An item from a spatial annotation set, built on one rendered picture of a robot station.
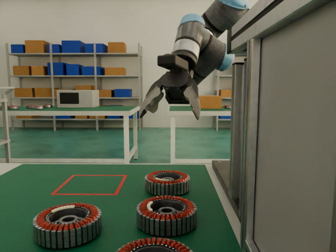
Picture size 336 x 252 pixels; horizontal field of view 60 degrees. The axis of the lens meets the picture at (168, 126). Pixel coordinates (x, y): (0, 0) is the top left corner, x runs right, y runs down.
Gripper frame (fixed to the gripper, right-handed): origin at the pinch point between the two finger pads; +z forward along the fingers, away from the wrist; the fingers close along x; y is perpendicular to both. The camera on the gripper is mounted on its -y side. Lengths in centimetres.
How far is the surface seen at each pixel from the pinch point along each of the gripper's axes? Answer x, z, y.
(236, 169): -17.4, 10.9, 1.9
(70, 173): 32.4, 12.1, 13.7
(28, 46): 513, -361, 304
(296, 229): -27.0, 26.7, -23.7
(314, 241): -28.3, 28.2, -26.9
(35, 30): 536, -427, 314
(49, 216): 11.3, 28.4, -12.9
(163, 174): 2.1, 10.2, 11.5
